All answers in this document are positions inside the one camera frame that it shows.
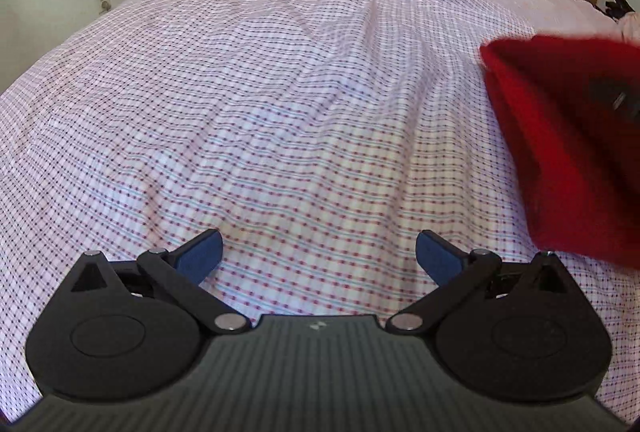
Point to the small black object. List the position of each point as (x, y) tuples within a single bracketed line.
[(616, 7)]

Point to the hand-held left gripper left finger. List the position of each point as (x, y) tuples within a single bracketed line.
[(200, 254)]

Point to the white wall socket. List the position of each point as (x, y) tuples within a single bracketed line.
[(103, 4)]

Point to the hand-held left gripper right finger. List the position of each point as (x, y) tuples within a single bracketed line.
[(437, 257)]

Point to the red knit cardigan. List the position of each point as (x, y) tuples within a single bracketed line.
[(550, 137)]

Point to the pink checked bed sheet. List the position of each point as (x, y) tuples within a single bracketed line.
[(300, 87)]

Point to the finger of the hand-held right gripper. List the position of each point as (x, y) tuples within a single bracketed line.
[(622, 101)]

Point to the pink plush blanket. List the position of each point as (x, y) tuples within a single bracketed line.
[(631, 28)]

